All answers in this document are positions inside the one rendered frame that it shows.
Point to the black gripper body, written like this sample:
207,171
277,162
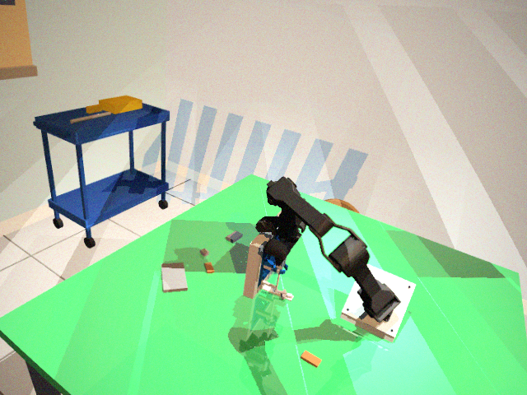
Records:
287,231

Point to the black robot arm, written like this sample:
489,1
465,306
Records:
350,257

